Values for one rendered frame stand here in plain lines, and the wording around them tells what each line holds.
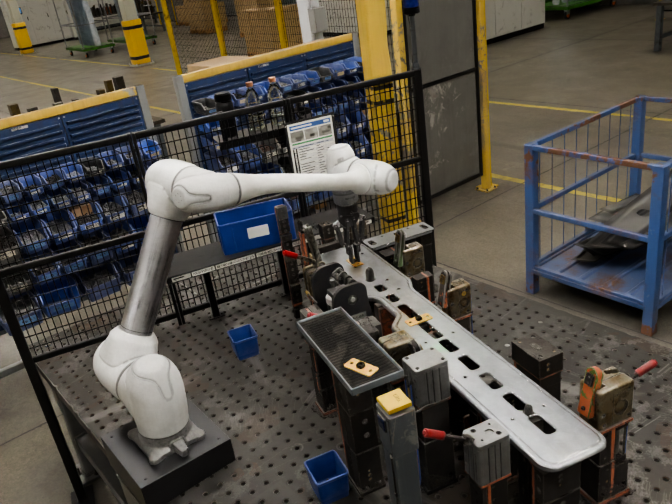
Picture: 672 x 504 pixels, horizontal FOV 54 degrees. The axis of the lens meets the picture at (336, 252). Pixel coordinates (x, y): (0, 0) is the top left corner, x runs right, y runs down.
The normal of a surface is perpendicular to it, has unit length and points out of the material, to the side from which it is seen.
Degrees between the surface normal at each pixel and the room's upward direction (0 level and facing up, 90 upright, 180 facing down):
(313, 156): 90
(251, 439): 0
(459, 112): 90
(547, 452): 0
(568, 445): 0
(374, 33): 94
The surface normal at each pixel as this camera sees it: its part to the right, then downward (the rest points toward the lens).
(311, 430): -0.14, -0.90
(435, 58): 0.64, 0.27
